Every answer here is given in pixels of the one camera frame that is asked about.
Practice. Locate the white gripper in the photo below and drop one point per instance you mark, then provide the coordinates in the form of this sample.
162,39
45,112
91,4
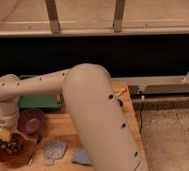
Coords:
9,114

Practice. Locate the dark red grape bunch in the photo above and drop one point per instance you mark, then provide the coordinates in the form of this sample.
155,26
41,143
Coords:
13,147

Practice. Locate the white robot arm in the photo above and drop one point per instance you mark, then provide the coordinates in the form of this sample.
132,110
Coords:
93,107

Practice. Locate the purple bowl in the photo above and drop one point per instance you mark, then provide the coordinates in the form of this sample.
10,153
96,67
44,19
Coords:
30,120

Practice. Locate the red bowl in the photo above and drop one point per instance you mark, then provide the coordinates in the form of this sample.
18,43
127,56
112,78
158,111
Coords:
7,158

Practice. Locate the metal spoon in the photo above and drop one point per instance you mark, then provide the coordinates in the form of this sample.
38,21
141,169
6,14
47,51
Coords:
39,138

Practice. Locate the grey blue cloth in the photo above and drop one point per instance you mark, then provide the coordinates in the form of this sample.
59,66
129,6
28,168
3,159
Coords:
54,150

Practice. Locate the green plastic tray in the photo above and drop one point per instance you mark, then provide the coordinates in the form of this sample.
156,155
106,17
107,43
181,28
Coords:
45,102

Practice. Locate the orange carrot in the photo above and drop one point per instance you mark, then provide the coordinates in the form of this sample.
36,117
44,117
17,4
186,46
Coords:
58,98

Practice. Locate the blue sponge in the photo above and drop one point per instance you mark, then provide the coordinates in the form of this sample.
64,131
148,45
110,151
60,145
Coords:
80,156

